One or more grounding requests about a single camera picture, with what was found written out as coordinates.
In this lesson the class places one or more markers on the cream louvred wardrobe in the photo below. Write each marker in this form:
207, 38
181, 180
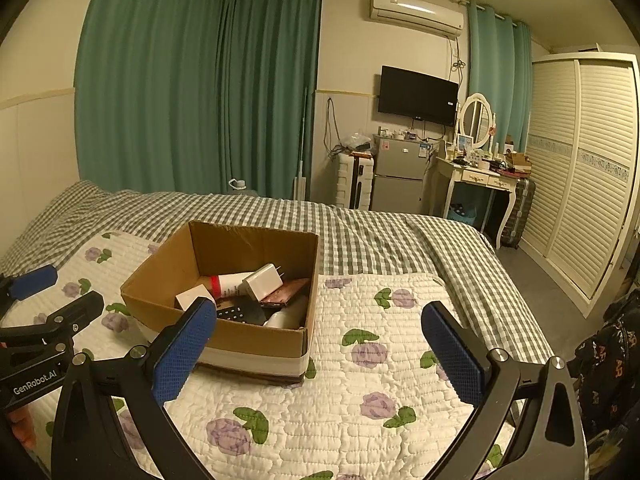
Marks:
585, 185

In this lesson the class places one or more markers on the grey checked bed sheet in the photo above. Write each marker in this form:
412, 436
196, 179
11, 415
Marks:
370, 240

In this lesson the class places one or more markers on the small white box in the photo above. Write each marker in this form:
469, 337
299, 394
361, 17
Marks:
192, 297

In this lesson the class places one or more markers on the light blue curtain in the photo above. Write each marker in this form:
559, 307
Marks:
492, 60

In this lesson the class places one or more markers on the dark checked suitcase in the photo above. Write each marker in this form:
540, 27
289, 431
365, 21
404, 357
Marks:
519, 212

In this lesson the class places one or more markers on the white ribbed suitcase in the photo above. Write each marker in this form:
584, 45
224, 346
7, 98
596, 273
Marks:
354, 182

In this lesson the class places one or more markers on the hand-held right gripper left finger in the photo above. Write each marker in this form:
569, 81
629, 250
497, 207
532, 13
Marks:
182, 355

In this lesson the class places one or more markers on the teal curtain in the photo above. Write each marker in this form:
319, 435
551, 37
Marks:
165, 85

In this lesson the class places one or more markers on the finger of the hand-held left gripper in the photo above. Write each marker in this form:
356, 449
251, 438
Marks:
35, 280
75, 312

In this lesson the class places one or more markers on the white mop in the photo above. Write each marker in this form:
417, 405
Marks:
301, 160

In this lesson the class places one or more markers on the blue basket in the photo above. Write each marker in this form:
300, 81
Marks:
461, 213

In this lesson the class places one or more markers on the white floral quilt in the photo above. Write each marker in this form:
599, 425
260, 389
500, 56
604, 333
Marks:
310, 410

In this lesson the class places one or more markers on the white vanity table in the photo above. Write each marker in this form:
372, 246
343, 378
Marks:
475, 176

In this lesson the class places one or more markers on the black remote control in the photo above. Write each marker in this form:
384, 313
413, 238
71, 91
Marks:
235, 312

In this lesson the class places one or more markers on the person's left hand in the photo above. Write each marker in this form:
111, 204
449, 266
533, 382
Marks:
21, 425

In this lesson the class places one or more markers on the white charger adapter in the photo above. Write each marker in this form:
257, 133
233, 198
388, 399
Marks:
260, 282

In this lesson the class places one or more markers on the white bottle with red cap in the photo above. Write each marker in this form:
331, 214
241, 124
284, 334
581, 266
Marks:
230, 284

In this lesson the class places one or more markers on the clear plastic bag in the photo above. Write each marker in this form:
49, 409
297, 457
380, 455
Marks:
356, 142

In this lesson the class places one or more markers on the pink floral packet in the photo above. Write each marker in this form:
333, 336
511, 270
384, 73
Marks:
287, 291

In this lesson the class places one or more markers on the silver fridge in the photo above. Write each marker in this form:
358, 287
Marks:
400, 180

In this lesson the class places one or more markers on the cardboard box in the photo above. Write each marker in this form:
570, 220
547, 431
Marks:
250, 341

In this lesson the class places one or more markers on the white air conditioner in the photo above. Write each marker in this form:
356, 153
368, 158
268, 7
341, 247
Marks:
417, 12

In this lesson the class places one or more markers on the black wall television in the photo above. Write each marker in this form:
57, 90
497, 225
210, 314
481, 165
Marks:
417, 95

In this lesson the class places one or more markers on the dark printed clothing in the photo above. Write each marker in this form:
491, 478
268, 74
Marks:
610, 360

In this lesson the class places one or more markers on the oval vanity mirror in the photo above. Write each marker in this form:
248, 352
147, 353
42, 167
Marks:
476, 120

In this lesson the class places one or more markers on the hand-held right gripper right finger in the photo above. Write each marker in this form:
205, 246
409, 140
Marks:
455, 355

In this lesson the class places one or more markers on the white plug-in night light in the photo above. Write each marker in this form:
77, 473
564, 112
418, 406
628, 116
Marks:
287, 316

